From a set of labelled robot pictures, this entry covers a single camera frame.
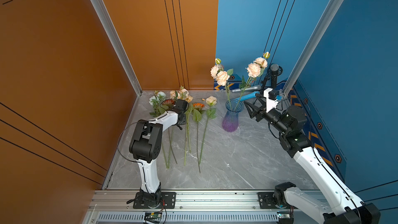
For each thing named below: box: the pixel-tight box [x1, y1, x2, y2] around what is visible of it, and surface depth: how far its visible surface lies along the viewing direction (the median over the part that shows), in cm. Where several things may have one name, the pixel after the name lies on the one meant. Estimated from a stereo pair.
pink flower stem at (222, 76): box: [209, 58, 234, 110], surface depth 79 cm
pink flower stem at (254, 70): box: [234, 51, 270, 110], surface depth 79 cm
